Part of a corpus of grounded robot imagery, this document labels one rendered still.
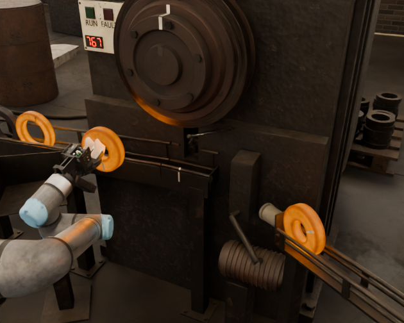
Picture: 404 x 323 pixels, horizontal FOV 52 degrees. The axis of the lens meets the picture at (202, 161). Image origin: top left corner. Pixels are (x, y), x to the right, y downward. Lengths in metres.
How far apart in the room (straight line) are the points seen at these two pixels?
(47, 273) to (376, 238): 1.90
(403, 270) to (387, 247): 0.17
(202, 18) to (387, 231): 1.72
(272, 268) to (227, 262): 0.15
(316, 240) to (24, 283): 0.74
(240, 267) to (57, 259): 0.67
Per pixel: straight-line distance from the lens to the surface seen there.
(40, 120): 1.86
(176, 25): 1.21
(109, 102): 1.69
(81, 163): 1.29
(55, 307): 2.04
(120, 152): 1.37
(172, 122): 1.42
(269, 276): 1.40
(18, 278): 0.90
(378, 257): 2.35
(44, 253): 0.92
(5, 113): 2.00
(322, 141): 1.39
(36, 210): 1.22
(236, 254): 1.41
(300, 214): 1.21
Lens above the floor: 1.47
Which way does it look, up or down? 30 degrees down
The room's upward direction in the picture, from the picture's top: straight up
